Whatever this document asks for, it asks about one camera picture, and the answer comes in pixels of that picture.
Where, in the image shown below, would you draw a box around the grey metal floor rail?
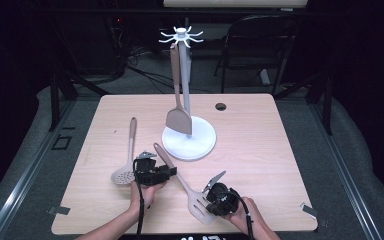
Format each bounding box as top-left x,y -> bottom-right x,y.
308,99 -> 384,240
0,99 -> 77,240

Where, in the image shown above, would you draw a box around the grey metal table bracket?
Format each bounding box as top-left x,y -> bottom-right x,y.
299,201 -> 328,228
47,205 -> 72,216

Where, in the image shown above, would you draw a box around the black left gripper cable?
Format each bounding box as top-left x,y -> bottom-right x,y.
132,159 -> 146,240

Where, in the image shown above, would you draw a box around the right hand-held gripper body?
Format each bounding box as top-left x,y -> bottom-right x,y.
202,170 -> 241,217

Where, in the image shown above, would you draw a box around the person's right hand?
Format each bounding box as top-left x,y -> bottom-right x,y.
224,197 -> 264,231

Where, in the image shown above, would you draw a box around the beige slotted spatula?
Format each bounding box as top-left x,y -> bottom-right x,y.
153,142 -> 220,226

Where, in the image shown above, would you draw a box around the black metal frame stand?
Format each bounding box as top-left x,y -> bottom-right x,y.
48,71 -> 112,132
273,71 -> 334,136

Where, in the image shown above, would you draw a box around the beige solid spatula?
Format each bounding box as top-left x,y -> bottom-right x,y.
165,43 -> 194,136

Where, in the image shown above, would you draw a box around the dark equipment rack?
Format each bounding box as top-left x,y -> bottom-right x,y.
99,0 -> 130,80

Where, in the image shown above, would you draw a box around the white utensil hook stand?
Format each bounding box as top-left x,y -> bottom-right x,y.
158,25 -> 218,162

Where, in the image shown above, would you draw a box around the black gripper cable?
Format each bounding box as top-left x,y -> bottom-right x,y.
132,159 -> 146,240
229,187 -> 256,240

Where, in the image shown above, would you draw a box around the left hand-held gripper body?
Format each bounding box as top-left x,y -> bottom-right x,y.
133,151 -> 163,187

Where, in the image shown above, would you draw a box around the black floor cables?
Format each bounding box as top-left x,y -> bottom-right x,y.
125,46 -> 214,95

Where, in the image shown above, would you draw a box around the black folding chair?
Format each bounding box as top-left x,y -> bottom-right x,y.
213,14 -> 303,97

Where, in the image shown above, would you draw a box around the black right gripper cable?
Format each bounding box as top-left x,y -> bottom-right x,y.
229,187 -> 256,240

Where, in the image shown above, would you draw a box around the person's left hand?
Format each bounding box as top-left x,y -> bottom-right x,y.
129,181 -> 168,215

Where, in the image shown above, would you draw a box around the beige skimmer spoon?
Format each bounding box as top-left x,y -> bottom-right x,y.
110,116 -> 138,186

